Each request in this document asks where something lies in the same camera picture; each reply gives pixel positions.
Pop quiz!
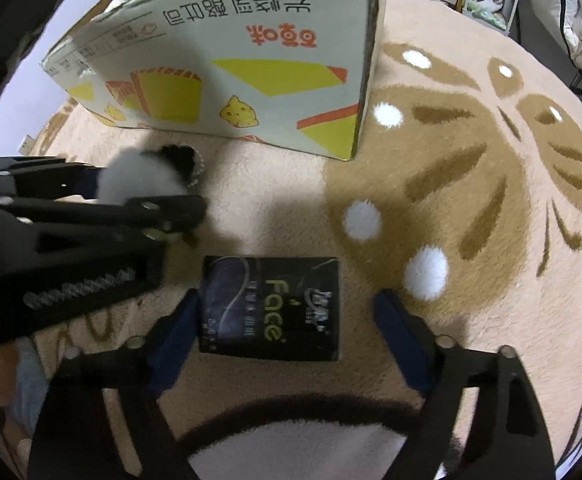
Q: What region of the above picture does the printed cardboard box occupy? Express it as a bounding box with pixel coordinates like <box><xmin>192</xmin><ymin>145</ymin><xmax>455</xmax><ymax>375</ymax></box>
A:
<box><xmin>40</xmin><ymin>0</ymin><xmax>391</xmax><ymax>162</ymax></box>

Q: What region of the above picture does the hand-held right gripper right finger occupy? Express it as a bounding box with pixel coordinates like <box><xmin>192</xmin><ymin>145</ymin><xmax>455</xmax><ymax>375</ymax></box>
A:
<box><xmin>372</xmin><ymin>287</ymin><xmax>557</xmax><ymax>480</ymax></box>

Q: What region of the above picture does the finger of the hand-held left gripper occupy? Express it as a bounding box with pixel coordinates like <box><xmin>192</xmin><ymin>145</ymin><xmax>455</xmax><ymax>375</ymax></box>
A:
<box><xmin>0</xmin><ymin>156</ymin><xmax>104</xmax><ymax>206</ymax></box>
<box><xmin>6</xmin><ymin>195</ymin><xmax>208</xmax><ymax>237</ymax></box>

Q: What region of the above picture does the pale green cloth bundle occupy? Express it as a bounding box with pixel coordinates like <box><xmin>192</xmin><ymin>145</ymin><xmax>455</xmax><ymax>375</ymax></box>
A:
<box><xmin>474</xmin><ymin>0</ymin><xmax>509</xmax><ymax>31</ymax></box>

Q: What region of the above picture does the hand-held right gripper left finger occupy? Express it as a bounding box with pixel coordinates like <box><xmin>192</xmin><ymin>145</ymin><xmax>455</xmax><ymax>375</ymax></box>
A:
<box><xmin>27</xmin><ymin>287</ymin><xmax>202</xmax><ymax>480</ymax></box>

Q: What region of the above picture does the white and black plush toy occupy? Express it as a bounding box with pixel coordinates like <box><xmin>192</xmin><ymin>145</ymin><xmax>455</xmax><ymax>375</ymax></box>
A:
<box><xmin>93</xmin><ymin>144</ymin><xmax>208</xmax><ymax>250</ymax></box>

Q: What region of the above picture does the black tissue pack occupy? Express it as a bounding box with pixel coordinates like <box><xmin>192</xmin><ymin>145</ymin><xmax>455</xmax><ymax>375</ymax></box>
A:
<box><xmin>197</xmin><ymin>255</ymin><xmax>344</xmax><ymax>363</ymax></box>

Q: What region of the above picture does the person's leg in jeans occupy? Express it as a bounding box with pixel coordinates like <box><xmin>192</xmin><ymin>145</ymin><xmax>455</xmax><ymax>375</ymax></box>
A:
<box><xmin>0</xmin><ymin>337</ymin><xmax>52</xmax><ymax>461</ymax></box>

